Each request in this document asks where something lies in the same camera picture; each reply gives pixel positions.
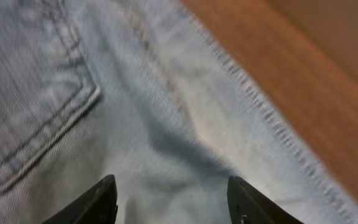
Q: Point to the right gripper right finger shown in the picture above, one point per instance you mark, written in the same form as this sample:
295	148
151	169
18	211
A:
249	206

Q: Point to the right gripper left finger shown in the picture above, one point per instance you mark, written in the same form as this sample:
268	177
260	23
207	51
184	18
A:
98	205

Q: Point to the light blue denim shorts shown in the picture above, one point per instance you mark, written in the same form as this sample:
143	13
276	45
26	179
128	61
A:
140	90

